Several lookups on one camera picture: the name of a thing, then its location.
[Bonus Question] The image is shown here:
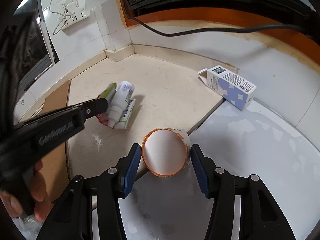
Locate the black power cable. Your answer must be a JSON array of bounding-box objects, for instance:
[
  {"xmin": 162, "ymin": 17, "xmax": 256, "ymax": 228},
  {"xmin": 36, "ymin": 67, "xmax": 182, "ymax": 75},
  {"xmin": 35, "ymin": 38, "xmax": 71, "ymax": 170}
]
[{"xmin": 122, "ymin": 0, "xmax": 311, "ymax": 38}]

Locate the person left hand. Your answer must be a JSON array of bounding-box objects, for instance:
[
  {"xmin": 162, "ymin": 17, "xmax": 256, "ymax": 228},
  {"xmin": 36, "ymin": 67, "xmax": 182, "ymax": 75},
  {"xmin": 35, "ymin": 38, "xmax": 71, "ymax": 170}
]
[{"xmin": 0, "ymin": 159, "xmax": 54, "ymax": 223}]

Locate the green white wrapper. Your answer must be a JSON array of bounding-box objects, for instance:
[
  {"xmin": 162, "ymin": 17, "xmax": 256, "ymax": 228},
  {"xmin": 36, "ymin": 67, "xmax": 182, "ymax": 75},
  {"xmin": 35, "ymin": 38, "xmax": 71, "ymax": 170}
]
[{"xmin": 96, "ymin": 81, "xmax": 136, "ymax": 130}]

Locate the purple white medicine box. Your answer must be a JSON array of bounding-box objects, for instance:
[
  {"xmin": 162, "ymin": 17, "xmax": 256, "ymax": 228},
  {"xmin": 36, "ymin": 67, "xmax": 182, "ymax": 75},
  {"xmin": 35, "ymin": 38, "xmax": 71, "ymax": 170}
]
[{"xmin": 198, "ymin": 65, "xmax": 257, "ymax": 111}]

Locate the orange rimmed paper cup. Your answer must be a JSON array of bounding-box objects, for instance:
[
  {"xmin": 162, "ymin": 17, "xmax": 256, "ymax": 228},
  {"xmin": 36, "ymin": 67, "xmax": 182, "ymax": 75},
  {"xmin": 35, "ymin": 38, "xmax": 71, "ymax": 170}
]
[{"xmin": 141, "ymin": 128, "xmax": 191, "ymax": 177}]

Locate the white wall power socket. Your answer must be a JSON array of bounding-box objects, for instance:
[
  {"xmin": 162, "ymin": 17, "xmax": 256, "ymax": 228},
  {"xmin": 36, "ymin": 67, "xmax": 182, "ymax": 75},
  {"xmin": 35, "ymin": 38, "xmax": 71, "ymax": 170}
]
[{"xmin": 61, "ymin": 0, "xmax": 91, "ymax": 30}]

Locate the brown cardboard sheet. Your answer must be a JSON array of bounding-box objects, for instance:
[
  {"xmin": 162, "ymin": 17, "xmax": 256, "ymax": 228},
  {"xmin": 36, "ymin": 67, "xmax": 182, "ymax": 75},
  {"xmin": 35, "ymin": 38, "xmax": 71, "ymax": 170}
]
[{"xmin": 19, "ymin": 80, "xmax": 72, "ymax": 203}]

